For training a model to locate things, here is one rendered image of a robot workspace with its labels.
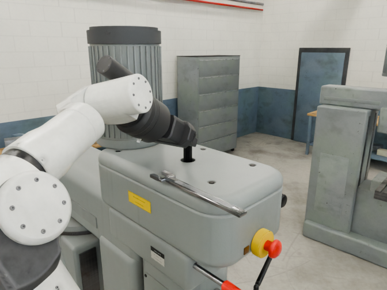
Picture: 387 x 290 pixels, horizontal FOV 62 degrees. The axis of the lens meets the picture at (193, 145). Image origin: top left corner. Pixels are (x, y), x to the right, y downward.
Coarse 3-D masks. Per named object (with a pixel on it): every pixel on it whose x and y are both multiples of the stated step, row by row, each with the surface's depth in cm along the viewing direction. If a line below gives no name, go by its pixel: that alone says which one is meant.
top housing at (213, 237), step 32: (128, 160) 80; (160, 160) 80; (192, 160) 82; (224, 160) 80; (128, 192) 78; (160, 192) 69; (224, 192) 62; (256, 192) 65; (160, 224) 72; (192, 224) 63; (224, 224) 61; (256, 224) 67; (192, 256) 65; (224, 256) 63
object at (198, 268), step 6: (198, 270) 69; (204, 270) 68; (210, 276) 67; (216, 276) 66; (216, 282) 65; (222, 282) 65; (228, 282) 64; (222, 288) 64; (228, 288) 63; (234, 288) 62
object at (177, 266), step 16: (112, 208) 90; (112, 224) 91; (128, 224) 84; (128, 240) 86; (144, 240) 80; (160, 240) 75; (144, 256) 82; (160, 256) 76; (176, 256) 71; (176, 272) 73; (192, 272) 71; (192, 288) 72
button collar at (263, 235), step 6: (264, 228) 69; (258, 234) 67; (264, 234) 66; (270, 234) 68; (252, 240) 67; (258, 240) 66; (264, 240) 67; (270, 240) 68; (252, 246) 67; (258, 246) 66; (252, 252) 67; (258, 252) 66; (264, 252) 68
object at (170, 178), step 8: (152, 176) 69; (168, 176) 68; (176, 184) 64; (184, 184) 64; (192, 192) 61; (200, 192) 60; (208, 200) 58; (216, 200) 57; (224, 208) 55; (232, 208) 54; (240, 208) 54; (240, 216) 53
